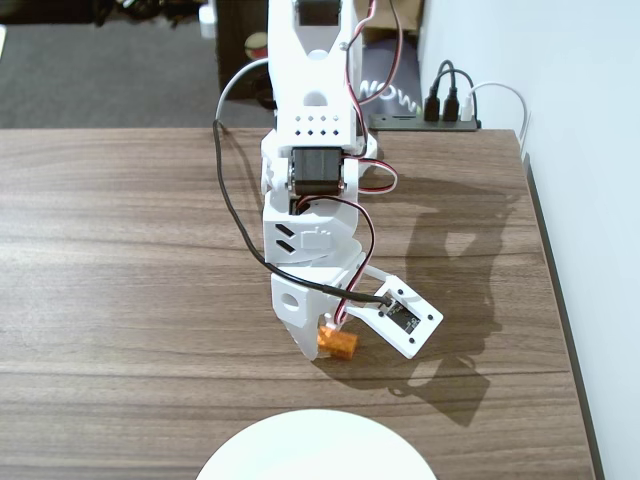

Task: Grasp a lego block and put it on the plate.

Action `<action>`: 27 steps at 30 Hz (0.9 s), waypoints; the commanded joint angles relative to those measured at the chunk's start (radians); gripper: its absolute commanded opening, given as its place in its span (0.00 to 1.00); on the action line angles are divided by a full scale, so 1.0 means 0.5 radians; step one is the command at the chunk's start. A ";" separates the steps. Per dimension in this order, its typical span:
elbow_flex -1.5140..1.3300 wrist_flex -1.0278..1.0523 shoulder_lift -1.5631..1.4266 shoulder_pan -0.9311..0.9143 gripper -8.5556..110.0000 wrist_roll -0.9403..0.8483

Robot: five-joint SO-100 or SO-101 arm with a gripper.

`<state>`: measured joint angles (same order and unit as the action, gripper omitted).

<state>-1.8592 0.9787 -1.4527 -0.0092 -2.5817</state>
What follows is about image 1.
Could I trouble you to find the round yellow red badge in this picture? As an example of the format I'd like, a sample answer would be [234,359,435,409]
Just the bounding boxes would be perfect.
[244,32,271,62]

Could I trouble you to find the black power strip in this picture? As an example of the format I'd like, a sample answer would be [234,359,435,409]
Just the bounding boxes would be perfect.
[368,113,482,132]

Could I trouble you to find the black camera cable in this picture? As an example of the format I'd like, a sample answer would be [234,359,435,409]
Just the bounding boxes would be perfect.
[211,118,394,307]

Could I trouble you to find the white cable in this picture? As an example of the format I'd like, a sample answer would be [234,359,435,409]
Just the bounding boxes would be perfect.
[215,58,271,124]

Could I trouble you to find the arm servo wire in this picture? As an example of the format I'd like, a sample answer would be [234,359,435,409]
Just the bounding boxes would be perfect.
[343,0,404,195]

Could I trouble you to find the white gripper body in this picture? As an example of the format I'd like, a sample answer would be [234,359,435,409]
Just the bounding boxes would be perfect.
[269,249,369,321]

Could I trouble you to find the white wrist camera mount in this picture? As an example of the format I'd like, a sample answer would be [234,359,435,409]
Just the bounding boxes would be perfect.
[344,264,445,360]

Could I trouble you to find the gripper servo wire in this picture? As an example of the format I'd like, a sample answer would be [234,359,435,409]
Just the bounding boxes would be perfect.
[292,194,377,331]

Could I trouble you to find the dark cabinet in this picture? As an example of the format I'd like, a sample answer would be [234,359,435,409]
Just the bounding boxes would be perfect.
[214,0,274,109]

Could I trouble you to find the white round plate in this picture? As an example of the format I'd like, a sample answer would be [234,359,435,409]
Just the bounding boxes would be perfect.
[195,408,437,480]

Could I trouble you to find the orange lego block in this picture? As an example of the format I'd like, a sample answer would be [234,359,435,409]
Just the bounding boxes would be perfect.
[317,324,362,361]

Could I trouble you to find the small white box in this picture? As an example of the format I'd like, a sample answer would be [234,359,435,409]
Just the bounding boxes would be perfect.
[198,3,217,40]

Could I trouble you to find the white plug with cable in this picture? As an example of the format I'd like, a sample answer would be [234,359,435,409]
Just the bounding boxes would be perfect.
[460,81,531,151]

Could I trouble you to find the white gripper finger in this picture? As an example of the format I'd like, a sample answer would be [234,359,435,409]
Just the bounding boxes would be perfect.
[279,319,321,361]

